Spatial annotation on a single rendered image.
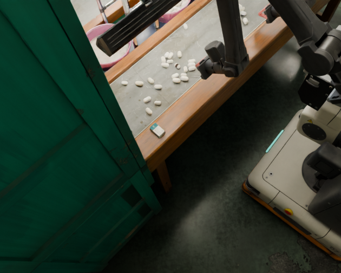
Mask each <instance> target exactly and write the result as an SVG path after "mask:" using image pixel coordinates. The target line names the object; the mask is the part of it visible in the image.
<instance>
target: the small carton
mask: <svg viewBox="0 0 341 273"><path fill-rule="evenodd" d="M150 130H151V131H152V132H153V133H154V134H155V135H156V136H158V137H159V138H161V137H162V136H163V135H164V134H165V131H164V130H163V129H162V128H161V127H160V126H159V125H158V124H157V123H154V124H153V125H152V126H151V127H150Z"/></svg>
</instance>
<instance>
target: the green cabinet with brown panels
mask: <svg viewBox="0 0 341 273"><path fill-rule="evenodd" d="M145 164H146V162H145V160H144V158H143V155H142V153H141V151H140V149H139V146H138V144H137V142H136V140H135V138H134V136H133V134H132V132H131V130H130V127H129V125H128V123H127V120H126V118H125V117H124V115H123V112H122V110H121V108H120V105H119V103H118V101H117V99H116V97H115V95H114V93H113V91H112V89H111V87H110V85H109V82H108V80H107V78H106V76H105V74H104V72H103V69H102V67H101V65H100V63H99V61H98V59H97V57H96V54H95V52H94V50H93V48H92V46H91V44H90V42H89V39H88V37H87V35H86V33H85V30H84V28H83V26H82V24H81V22H80V20H79V18H78V16H77V13H76V11H75V9H74V7H73V5H72V3H71V1H70V0H0V273H31V272H32V271H33V270H34V269H35V268H36V267H37V266H38V265H39V264H40V263H41V262H42V261H43V260H44V259H45V258H46V257H47V256H49V255H50V254H51V253H52V252H53V251H54V250H55V249H56V248H57V247H58V246H59V245H60V244H61V243H62V242H63V241H64V240H65V239H66V238H67V237H69V236H70V235H71V234H72V233H73V232H74V231H75V230H76V229H77V228H78V227H79V226H80V225H81V224H82V223H83V222H84V221H85V220H86V219H87V218H89V217H90V216H91V215H92V214H93V213H94V212H95V211H96V210H97V209H98V208H99V207H100V206H101V205H102V204H103V203H104V202H105V201H106V200H107V199H109V198H110V197H111V196H112V195H113V194H114V193H115V192H116V191H117V190H118V189H119V188H120V187H121V186H122V185H123V184H124V183H125V182H126V181H127V180H129V178H130V177H132V176H133V175H134V174H135V173H136V172H137V171H138V170H139V169H140V168H143V167H144V165H145Z"/></svg>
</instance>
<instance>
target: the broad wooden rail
mask: <svg viewBox="0 0 341 273"><path fill-rule="evenodd" d="M329 1H330V0H316V3H315V4H314V6H313V7H312V8H311V10H312V11H313V13H314V14H317V13H318V12H319V11H320V10H321V9H322V8H323V7H324V6H325V5H326V4H327V3H328V2H329ZM293 36H294V34H293V33H292V31H291V30H290V28H289V27H288V26H287V25H286V23H285V22H284V21H283V19H282V18H281V17H277V18H276V19H275V20H274V21H273V22H272V23H269V24H267V23H266V20H265V21H264V22H263V23H262V24H261V25H260V26H258V27H257V28H256V30H254V31H253V32H252V33H251V34H250V35H249V36H247V37H246V38H245V39H244V44H245V47H246V50H247V53H248V55H249V61H250V63H249V65H248V66H247V67H246V68H245V69H244V71H243V72H242V73H241V74H240V75H239V76H238V77H226V76H225V75H224V74H212V75H211V76H210V77H209V78H208V79H206V80H203V79H200V80H199V81H198V82H197V83H196V84H195V85H194V86H193V87H192V88H190V89H189V90H188V91H187V92H186V93H184V95H183V96H182V97H181V98H179V99H178V100H177V101H176V102H175V103H174V104H172V105H171V106H170V107H169V108H168V109H167V110H166V111H165V112H164V113H163V114H161V115H160V116H159V117H158V118H157V119H156V120H155V121H154V122H153V123H152V124H151V125H149V126H148V127H147V128H146V129H145V130H144V131H143V132H142V133H141V134H140V135H138V136H137V137H136V138H135V140H136V142H137V144H138V146H139V149H140V151H141V153H142V155H143V158H144V160H145V162H146V164H147V166H148V169H149V170H150V172H151V173H152V172H153V171H154V170H155V169H156V168H157V167H158V166H159V165H160V164H161V163H163V162H164V161H165V160H166V159H167V158H168V157H169V156H170V155H171V154H172V153H173V152H174V151H175V150H176V149H177V148H178V147H179V146H180V145H181V144H182V143H183V142H184V141H185V140H186V139H187V138H188V137H189V136H190V135H191V134H192V133H194V132H195V131H196V130H197V129H198V128H199V127H200V126H201V125H202V124H203V123H204V122H205V121H206V120H207V119H208V118H209V117H210V116H211V115H212V114H213V113H214V112H215V111H216V110H217V109H218V108H219V107H220V106H221V105H222V104H223V103H225V102H226V101H227V100H228V99H229V98H230V97H231V96H232V95H233V94H234V93H235V92H236V91H237V90H238V89H239V88H240V87H241V86H242V85H243V84H244V83H245V82H246V81H247V80H248V79H249V78H250V77H251V76H252V75H253V74H254V73H256V72H257V71H258V70H259V69H260V68H261V67H262V66H263V65H264V64H265V63H266V62H267V61H268V60H269V59H270V58H271V57H272V56H273V55H274V54H275V53H276V52H277V51H278V50H279V49H280V48H281V47H282V46H283V45H284V44H285V43H287V42H288V41H289V40H290V39H291V38H292V37H293ZM154 123H157V124H158V125H159V126H160V127H161V128H162V129H163V130H164V131H165V134H164V135H163V136H162V137H161V138H159V137H158V136H156V135H155V134H154V133H153V132H152V131H151V130H150V127H151V126H152V125H153V124H154Z"/></svg>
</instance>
